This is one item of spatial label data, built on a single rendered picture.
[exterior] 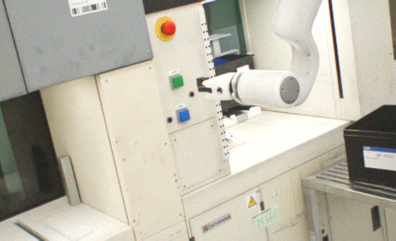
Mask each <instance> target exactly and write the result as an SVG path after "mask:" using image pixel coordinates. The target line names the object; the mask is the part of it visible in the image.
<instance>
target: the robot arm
mask: <svg viewBox="0 0 396 241"><path fill-rule="evenodd" d="M322 1H323V0H279V3H278V5H277V9H276V11H275V13H274V17H273V21H272V30H273V32H274V34H275V35H277V37H279V38H280V39H282V40H284V41H287V42H288V43H289V44H290V46H291V51H292V59H291V65H290V69H289V71H277V70H260V69H241V70H239V71H238V72H237V73H227V74H224V75H220V76H218V77H212V78H210V77H200V78H196V81H197V86H198V92H209V93H208V94H205V95H204V99H206V100H232V99H234V100H235V101H236V102H237V103H240V104H247V105H258V106H264V107H270V108H282V109H289V108H292V107H296V106H298V105H301V104H302V103H304V102H305V101H306V99H307V97H308V95H309V93H310V91H311V90H312V87H313V85H314V82H315V79H316V75H317V73H318V68H319V63H320V57H319V52H318V48H317V46H316V42H315V41H314V38H313V35H312V26H313V23H314V21H315V18H316V15H317V13H318V12H319V9H320V6H321V4H322Z"/></svg>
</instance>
